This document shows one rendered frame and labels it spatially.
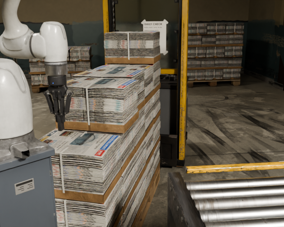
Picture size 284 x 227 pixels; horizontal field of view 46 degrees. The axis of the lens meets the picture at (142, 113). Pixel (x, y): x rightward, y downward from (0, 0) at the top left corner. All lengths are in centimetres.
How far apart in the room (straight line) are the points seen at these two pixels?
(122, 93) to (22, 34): 53
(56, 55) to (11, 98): 42
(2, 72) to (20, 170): 28
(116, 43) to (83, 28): 591
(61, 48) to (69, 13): 707
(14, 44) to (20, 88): 43
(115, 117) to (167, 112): 162
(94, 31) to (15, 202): 747
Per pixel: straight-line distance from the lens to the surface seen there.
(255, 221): 109
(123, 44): 250
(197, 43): 693
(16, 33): 141
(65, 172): 152
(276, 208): 118
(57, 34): 136
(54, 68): 137
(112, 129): 167
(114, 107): 164
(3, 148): 103
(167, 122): 325
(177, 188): 122
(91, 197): 153
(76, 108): 172
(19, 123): 102
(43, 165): 108
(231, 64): 722
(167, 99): 319
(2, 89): 99
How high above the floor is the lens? 138
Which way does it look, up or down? 16 degrees down
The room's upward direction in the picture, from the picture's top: 1 degrees counter-clockwise
